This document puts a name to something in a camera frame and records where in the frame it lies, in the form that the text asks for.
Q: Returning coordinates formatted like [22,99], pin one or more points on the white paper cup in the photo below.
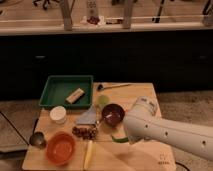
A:
[58,114]

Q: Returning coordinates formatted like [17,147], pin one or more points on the dark red bowl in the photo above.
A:
[113,114]

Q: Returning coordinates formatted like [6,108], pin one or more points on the wooden block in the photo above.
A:
[73,97]

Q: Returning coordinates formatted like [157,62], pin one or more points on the green plastic tray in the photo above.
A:
[59,87]

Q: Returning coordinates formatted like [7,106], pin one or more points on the orange bowl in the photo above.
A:
[60,148]

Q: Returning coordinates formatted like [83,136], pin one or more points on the grey blue cloth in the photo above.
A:
[88,117]

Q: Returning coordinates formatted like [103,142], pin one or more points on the green pepper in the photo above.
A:
[120,140]

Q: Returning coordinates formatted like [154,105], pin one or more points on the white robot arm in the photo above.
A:
[141,122]

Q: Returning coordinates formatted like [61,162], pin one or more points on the green lime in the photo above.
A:
[102,100]

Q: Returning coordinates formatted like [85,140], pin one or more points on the metal ladle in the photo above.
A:
[37,139]

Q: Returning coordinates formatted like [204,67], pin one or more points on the wooden cutting board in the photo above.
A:
[107,155]

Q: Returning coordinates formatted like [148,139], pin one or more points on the bunch of dark grapes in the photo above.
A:
[85,133]

